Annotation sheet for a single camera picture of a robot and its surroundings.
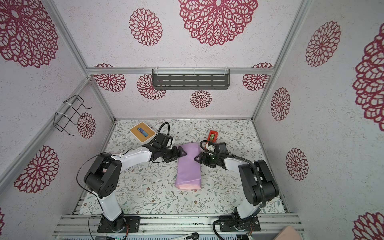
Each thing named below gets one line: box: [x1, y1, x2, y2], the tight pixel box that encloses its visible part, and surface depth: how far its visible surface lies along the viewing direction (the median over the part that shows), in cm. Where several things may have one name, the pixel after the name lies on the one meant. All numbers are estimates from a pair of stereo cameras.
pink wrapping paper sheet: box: [175, 142, 202, 190], surface depth 87 cm
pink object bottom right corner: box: [274, 225, 303, 240], surface depth 72 cm
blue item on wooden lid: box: [137, 127, 148, 137], surface depth 109 cm
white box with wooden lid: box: [129, 121, 157, 143], surface depth 108 cm
